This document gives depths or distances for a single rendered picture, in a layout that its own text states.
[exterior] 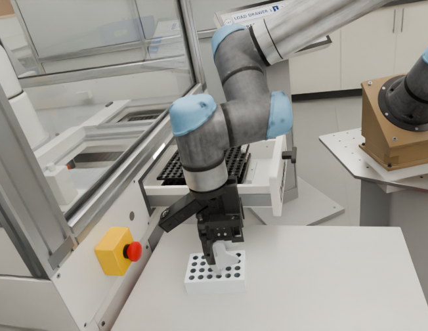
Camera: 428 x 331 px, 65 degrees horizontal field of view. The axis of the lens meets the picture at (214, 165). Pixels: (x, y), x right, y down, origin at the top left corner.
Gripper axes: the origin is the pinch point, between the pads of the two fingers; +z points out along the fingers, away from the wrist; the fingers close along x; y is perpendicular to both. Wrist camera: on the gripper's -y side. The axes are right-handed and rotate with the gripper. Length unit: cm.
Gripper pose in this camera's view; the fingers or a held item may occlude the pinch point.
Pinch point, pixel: (215, 264)
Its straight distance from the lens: 73.0
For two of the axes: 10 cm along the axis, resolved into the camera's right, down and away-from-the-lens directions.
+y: 9.8, -1.1, -1.7
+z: 1.8, 8.7, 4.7
